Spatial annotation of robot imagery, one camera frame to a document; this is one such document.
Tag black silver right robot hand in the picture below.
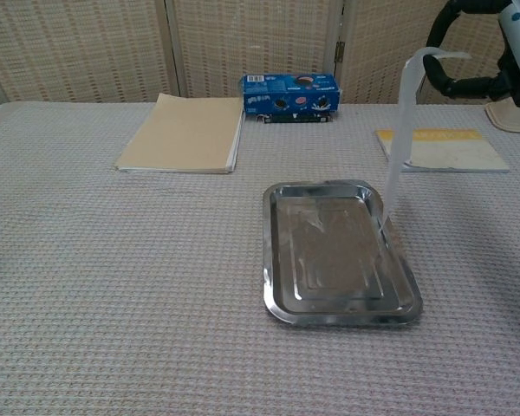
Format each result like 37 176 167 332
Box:
423 0 520 109

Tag white paper sheet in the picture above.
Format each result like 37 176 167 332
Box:
379 47 473 237

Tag silver metal tray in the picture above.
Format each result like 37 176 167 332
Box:
262 179 424 327

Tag beige plastic container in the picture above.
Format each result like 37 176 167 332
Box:
484 97 520 135

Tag black packet under cookie box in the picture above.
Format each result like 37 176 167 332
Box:
255 112 334 125

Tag blue cookie box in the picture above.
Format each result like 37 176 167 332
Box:
242 73 341 119

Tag woven folding screen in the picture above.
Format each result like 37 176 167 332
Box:
0 0 520 112

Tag manila paper stack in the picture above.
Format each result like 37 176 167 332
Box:
114 92 245 175

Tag white woven tablecloth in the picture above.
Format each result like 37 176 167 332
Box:
0 101 520 416

